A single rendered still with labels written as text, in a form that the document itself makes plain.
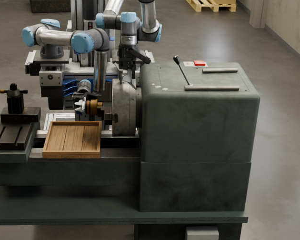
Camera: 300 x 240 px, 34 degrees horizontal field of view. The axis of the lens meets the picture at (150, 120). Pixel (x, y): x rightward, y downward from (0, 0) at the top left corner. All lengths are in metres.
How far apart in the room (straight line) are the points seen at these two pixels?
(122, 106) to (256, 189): 1.83
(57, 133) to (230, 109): 1.00
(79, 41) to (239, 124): 0.98
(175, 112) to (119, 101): 0.30
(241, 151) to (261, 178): 1.57
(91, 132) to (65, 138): 0.16
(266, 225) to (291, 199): 0.42
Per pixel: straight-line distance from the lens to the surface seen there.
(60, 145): 2.72
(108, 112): 2.56
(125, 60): 2.39
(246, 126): 2.58
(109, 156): 2.65
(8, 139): 2.65
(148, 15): 2.97
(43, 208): 2.84
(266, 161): 4.47
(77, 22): 3.31
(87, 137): 2.79
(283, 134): 4.97
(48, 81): 3.10
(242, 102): 2.51
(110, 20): 2.49
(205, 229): 2.86
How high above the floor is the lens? 2.23
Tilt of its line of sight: 27 degrees down
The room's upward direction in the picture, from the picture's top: 2 degrees clockwise
